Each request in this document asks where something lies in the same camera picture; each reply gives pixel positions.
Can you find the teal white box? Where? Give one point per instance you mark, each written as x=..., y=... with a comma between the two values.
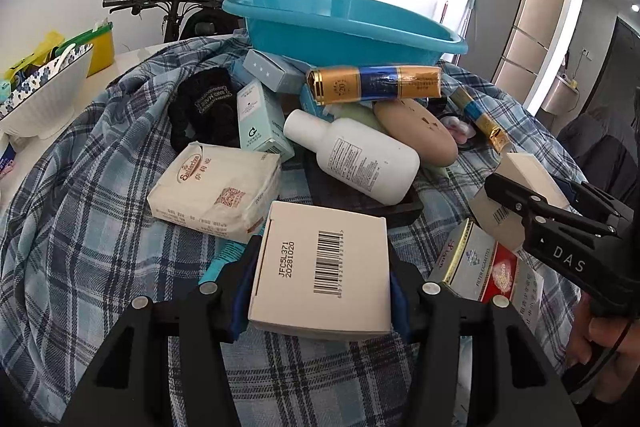
x=257, y=117

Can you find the blue plastic basin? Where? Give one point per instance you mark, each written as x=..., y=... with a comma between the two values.
x=350, y=37

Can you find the person's right hand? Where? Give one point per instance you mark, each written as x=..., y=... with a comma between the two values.
x=607, y=342

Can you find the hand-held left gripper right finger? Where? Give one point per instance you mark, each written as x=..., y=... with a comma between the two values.
x=400, y=302

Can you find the black tray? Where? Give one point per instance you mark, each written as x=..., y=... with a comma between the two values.
x=350, y=207

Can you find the large gold blue tube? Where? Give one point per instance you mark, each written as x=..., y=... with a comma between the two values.
x=380, y=82

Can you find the pink hair accessory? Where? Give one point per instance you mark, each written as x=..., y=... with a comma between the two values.
x=462, y=129

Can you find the dark glass door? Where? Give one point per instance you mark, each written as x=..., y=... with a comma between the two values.
x=615, y=67

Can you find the black fabric hair band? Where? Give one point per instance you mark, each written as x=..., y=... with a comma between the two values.
x=200, y=107

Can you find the white barcode box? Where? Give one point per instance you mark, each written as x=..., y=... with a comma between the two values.
x=320, y=267

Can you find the light blue starred box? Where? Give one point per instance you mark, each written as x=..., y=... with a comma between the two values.
x=272, y=69

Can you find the black bicycle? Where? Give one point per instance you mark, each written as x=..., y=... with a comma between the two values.
x=150, y=0

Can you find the white soft tissue pack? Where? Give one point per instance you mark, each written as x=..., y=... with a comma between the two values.
x=210, y=192

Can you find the white blue floral bowl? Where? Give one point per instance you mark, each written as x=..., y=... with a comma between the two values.
x=45, y=107

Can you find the red white cigarette pack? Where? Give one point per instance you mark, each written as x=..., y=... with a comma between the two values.
x=475, y=262

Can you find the red broom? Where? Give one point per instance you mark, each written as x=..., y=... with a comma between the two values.
x=443, y=12

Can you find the yellow plastic bag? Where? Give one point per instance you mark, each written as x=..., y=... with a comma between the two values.
x=45, y=47

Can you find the white plastic bottle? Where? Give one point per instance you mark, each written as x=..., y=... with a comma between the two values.
x=360, y=157

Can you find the cream box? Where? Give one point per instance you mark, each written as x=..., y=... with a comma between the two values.
x=525, y=172

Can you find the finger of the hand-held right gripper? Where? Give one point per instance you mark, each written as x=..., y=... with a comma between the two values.
x=600, y=204
x=505, y=192

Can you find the white wash basin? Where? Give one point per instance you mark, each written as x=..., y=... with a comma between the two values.
x=560, y=97

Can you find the tan round compact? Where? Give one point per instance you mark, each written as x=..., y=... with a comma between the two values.
x=420, y=132

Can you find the blue plaid shirt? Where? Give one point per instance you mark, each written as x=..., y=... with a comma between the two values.
x=100, y=207

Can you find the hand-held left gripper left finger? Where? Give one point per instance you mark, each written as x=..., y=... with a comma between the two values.
x=241, y=302

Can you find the gold grey refrigerator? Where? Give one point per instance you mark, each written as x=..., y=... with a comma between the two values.
x=505, y=7

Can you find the teal comb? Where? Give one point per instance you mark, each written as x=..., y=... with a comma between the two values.
x=220, y=264

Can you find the small gold blue tube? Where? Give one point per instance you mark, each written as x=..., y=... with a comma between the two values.
x=477, y=117

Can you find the yellow green-rimmed bucket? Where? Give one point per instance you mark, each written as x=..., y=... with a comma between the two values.
x=102, y=57

